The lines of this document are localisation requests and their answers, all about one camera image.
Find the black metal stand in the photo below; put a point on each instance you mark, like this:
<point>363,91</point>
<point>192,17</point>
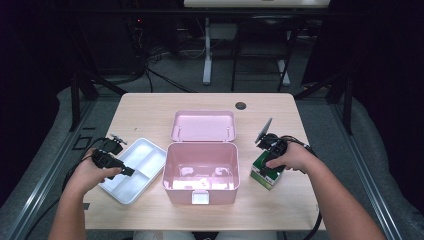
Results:
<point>75,100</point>
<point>347,106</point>

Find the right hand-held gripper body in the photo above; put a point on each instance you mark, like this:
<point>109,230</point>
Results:
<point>275,145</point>

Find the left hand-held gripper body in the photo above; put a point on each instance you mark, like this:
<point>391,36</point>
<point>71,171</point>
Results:
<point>105,159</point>

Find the white desk leg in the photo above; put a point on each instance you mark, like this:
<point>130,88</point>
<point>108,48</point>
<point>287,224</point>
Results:
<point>283,70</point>
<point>207,56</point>

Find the white divided tray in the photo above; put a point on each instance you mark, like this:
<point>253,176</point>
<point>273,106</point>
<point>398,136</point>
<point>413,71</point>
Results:
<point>143,160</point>

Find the black equipment rack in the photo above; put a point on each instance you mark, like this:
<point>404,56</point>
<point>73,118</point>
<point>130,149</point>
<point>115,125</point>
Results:
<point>110,43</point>

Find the metal floor rail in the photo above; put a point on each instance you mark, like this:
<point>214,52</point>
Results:
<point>43,180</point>
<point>366,173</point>

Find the white desk top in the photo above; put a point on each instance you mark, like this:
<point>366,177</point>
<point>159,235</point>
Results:
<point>253,2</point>

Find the person's right hand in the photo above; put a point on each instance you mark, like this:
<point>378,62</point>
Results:
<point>296,156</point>

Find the green and white carton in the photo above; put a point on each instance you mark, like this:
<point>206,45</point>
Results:
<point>271,180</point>

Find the person's left hand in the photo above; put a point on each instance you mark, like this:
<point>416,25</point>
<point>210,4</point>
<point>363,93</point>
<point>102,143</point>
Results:
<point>86,176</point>

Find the black chair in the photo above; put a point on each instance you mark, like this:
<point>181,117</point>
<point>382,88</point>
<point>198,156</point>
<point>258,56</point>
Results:
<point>258,36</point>

